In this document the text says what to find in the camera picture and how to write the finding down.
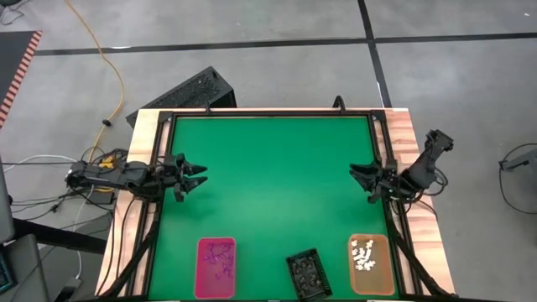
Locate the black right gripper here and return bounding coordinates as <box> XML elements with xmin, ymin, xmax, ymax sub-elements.
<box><xmin>348</xmin><ymin>161</ymin><xmax>399</xmax><ymax>206</ymax></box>

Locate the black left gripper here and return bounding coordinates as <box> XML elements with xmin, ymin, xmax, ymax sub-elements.
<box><xmin>161</xmin><ymin>153</ymin><xmax>209</xmax><ymax>203</ymax></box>

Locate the black slotted plastic basket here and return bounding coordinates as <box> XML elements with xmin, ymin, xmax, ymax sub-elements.
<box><xmin>285</xmin><ymin>247</ymin><xmax>334</xmax><ymax>302</ymax></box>

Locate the green table mat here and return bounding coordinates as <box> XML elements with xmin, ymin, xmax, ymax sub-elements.
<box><xmin>149</xmin><ymin>116</ymin><xmax>400</xmax><ymax>299</ymax></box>

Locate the black perforated case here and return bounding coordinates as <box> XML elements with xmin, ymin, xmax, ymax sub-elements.
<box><xmin>125</xmin><ymin>65</ymin><xmax>238</xmax><ymax>127</ymax></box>

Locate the orange plastic bin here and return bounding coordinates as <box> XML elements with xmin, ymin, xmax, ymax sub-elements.
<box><xmin>347</xmin><ymin>233</ymin><xmax>396</xmax><ymax>296</ymax></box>

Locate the pink plastic bin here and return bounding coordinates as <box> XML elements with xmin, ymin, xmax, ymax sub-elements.
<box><xmin>193</xmin><ymin>237</ymin><xmax>237</xmax><ymax>299</ymax></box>

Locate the black floor beam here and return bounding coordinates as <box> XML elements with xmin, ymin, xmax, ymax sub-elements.
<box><xmin>12</xmin><ymin>217</ymin><xmax>108</xmax><ymax>255</ymax></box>

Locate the grey stand base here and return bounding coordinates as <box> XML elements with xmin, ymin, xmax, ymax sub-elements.
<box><xmin>498</xmin><ymin>151</ymin><xmax>537</xmax><ymax>173</ymax></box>

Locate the grey equipment cart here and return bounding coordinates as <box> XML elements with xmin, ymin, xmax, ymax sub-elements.
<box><xmin>0</xmin><ymin>157</ymin><xmax>51</xmax><ymax>302</ymax></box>

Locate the black orange-striped floor mat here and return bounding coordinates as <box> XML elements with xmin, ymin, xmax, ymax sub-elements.
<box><xmin>0</xmin><ymin>29</ymin><xmax>44</xmax><ymax>127</ymax></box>

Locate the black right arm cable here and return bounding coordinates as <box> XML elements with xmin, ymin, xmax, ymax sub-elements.
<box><xmin>419</xmin><ymin>166</ymin><xmax>450</xmax><ymax>198</ymax></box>

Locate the yellow floor cable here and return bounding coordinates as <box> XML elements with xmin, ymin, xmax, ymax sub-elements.
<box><xmin>65</xmin><ymin>0</ymin><xmax>126</xmax><ymax>164</ymax></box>

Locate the black looped floor cable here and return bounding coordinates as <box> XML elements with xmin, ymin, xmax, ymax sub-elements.
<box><xmin>498</xmin><ymin>143</ymin><xmax>537</xmax><ymax>203</ymax></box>

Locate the white floor cable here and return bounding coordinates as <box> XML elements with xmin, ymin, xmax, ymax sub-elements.
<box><xmin>2</xmin><ymin>154</ymin><xmax>81</xmax><ymax>174</ymax></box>

